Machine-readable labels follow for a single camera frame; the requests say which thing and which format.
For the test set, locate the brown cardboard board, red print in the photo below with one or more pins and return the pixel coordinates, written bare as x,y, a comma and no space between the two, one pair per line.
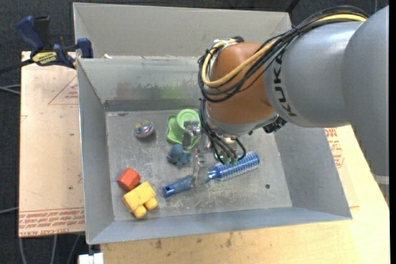
46,133

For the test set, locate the yellow toy block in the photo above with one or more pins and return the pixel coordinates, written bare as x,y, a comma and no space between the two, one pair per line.
139,196

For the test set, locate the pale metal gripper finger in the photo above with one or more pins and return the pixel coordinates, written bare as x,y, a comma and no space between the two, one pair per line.
189,136
198,164

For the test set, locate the grey metal bin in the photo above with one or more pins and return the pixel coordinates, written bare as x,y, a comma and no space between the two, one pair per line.
148,31

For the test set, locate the red-orange block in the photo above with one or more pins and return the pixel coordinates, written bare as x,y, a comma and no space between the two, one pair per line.
128,178

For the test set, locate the green plastic cup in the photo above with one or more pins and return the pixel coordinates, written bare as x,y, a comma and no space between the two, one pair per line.
174,128

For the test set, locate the blue-grey toy animal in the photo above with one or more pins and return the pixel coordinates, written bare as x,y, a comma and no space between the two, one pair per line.
178,155

